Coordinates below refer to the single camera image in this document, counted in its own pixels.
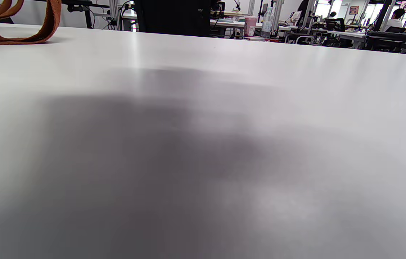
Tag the flower print cream canvas bag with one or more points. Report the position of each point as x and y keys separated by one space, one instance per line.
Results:
x=54 y=14

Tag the clear water bottle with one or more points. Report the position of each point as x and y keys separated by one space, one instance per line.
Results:
x=267 y=25

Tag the small black background chair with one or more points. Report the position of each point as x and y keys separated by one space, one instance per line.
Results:
x=334 y=24

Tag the white background desk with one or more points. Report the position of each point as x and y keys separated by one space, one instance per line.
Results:
x=347 y=35

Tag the black background desk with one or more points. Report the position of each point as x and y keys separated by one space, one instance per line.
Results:
x=397 y=37

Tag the silver metal frame post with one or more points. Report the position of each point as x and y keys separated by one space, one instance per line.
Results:
x=114 y=10

